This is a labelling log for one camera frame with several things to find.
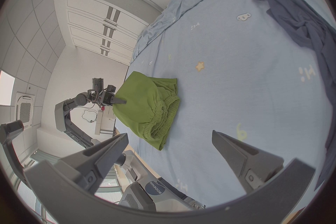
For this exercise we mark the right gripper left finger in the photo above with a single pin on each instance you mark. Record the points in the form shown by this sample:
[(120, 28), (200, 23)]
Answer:
[(97, 162)]

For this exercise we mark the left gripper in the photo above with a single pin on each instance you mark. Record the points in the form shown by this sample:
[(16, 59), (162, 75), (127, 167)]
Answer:
[(108, 99)]

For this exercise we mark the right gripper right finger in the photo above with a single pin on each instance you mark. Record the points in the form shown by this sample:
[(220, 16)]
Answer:
[(249, 165)]

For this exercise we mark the green shorts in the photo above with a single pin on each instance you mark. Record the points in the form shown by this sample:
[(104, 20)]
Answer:
[(141, 94)]

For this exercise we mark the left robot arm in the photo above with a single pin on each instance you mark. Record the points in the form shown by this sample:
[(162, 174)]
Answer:
[(61, 115)]

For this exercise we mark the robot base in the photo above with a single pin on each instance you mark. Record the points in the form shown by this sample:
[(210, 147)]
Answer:
[(136, 199)]

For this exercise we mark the dark blue garment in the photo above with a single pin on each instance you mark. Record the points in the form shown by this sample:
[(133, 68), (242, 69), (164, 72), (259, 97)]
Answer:
[(288, 18)]

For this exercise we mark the white wardrobe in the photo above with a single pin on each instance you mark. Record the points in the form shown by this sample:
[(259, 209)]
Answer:
[(86, 20)]

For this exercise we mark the white ceiling air conditioner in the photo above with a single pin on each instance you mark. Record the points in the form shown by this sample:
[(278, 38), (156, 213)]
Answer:
[(25, 110)]

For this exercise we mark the pale blue quilt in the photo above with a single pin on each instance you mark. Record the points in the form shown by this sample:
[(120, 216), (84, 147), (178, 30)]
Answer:
[(183, 2)]

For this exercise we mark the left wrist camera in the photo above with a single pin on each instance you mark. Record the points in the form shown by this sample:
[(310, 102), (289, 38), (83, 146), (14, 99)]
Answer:
[(111, 88)]

